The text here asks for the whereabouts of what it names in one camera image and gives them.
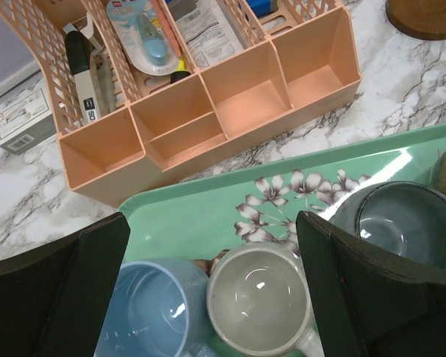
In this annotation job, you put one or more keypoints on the orange plastic desk organizer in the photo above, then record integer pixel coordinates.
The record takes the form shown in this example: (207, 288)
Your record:
(160, 134)

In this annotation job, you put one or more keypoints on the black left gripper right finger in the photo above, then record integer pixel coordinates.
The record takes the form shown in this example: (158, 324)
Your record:
(368, 301)

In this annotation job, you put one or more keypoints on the light blue mug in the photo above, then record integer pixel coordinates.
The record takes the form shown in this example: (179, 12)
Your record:
(158, 308)

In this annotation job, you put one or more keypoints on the beige grey mug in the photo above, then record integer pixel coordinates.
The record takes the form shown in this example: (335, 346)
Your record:
(258, 302)

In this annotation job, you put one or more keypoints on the green floral tray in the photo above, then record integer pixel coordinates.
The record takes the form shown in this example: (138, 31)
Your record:
(199, 219)

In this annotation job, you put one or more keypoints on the white packaged item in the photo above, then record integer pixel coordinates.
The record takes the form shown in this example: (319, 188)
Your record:
(206, 30)

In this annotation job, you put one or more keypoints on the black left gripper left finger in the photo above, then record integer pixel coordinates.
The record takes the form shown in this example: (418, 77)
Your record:
(54, 298)

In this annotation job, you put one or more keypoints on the dark grey blue mug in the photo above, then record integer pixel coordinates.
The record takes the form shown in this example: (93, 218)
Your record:
(402, 217)

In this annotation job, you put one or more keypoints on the small white staples box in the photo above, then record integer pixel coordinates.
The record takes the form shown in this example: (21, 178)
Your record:
(26, 120)

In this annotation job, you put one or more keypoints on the black white stapler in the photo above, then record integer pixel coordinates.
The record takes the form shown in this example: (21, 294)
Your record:
(91, 68)

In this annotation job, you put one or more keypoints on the yellow highlighter pen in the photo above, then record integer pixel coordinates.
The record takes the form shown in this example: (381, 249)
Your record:
(180, 72)

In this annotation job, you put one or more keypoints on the blue stamp box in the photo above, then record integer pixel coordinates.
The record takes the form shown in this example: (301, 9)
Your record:
(262, 8)

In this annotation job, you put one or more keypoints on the blue correction tape package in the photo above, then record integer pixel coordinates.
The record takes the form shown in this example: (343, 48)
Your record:
(142, 37)

